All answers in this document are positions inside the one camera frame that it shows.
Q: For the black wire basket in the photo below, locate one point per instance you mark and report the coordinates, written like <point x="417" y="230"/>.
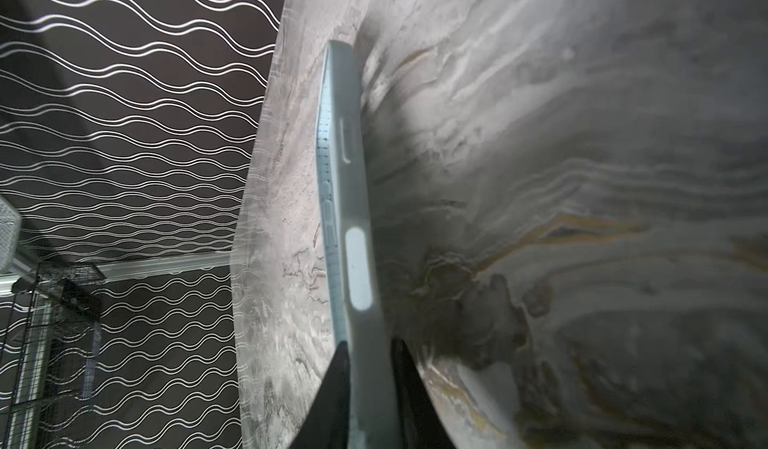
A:
<point x="49" y="349"/>

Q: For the phone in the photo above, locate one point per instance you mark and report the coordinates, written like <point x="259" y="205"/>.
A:
<point x="357" y="315"/>

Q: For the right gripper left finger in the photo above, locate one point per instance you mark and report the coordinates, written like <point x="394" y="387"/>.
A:
<point x="327" y="422"/>

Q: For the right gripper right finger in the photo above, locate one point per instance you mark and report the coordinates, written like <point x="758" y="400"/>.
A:
<point x="420" y="424"/>

